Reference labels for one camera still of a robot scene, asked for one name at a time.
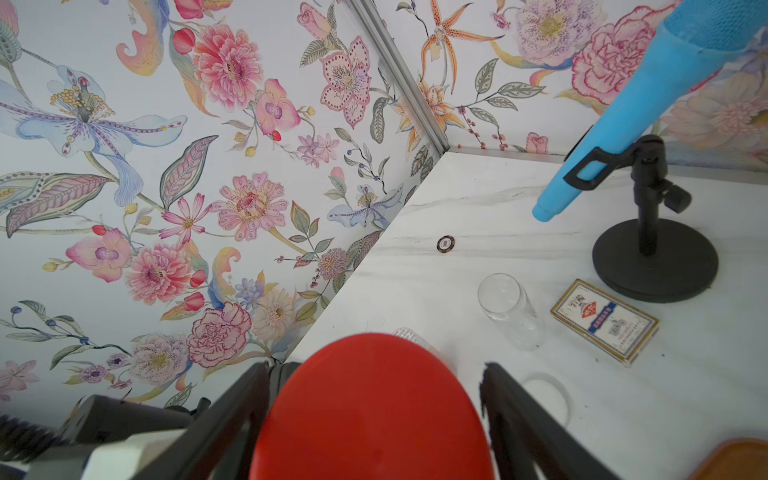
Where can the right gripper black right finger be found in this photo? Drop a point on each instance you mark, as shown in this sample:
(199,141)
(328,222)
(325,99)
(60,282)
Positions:
(528,441)

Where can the playing card box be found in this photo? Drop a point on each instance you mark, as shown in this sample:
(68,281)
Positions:
(615,327)

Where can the brown wooden tray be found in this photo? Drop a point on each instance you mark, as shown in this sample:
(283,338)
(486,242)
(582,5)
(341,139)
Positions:
(737,459)

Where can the blue microphone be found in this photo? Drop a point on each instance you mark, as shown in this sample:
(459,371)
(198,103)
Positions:
(694,41)

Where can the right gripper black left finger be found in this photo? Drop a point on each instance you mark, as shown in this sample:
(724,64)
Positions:
(220,443)

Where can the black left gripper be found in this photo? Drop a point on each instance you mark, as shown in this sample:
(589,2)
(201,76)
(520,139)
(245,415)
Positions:
(98,420)

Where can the clear plastic jar lid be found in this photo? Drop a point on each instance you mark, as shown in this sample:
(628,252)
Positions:
(551,395)

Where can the red jar lid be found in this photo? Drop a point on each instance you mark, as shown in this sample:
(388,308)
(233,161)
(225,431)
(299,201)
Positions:
(372,406)

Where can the black microphone stand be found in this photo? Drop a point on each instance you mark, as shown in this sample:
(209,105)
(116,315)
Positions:
(649,259)

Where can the clear jar with candies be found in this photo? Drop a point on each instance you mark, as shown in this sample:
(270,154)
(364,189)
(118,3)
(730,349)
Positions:
(505,301)

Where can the aluminium frame post left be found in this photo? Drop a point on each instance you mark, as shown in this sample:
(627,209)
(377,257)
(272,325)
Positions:
(410,92)

